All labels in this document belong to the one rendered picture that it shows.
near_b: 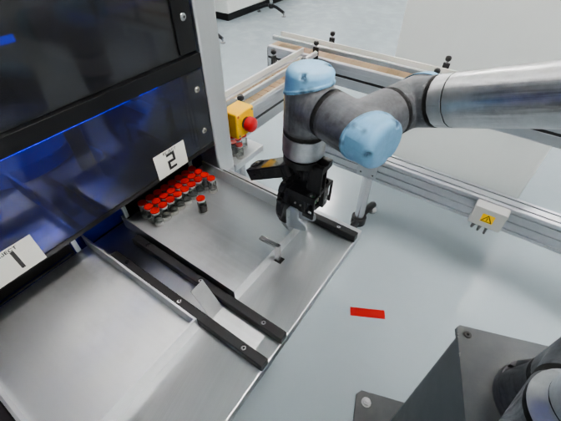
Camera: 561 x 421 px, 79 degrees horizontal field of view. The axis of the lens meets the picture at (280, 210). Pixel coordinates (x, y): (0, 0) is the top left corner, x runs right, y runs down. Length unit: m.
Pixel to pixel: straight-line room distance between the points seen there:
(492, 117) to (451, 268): 1.56
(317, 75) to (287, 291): 0.40
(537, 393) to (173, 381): 0.51
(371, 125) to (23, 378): 0.67
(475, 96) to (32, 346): 0.79
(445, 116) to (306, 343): 1.26
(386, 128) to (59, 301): 0.67
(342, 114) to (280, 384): 1.25
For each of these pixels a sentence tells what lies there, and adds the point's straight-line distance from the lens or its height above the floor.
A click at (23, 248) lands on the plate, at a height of 1.03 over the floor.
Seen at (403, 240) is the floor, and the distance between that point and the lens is 2.06.
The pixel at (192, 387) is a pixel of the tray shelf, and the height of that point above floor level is 0.88.
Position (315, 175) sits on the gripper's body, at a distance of 0.61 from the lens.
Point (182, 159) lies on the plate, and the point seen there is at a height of 1.00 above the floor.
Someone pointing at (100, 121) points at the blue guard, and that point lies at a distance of 0.68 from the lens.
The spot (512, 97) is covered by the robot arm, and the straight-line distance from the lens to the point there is 0.49.
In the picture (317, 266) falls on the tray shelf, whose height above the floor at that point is 0.88.
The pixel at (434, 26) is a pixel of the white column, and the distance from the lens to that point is 1.99.
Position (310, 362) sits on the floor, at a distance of 1.59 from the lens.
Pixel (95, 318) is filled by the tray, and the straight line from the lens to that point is 0.75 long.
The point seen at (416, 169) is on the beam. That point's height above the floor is 0.55.
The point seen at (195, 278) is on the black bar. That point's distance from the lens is 0.71.
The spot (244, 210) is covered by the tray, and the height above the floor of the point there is 0.88.
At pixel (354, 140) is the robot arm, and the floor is 1.22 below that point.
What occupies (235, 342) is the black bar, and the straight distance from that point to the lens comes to 0.63.
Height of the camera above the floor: 1.47
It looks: 45 degrees down
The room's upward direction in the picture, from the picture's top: straight up
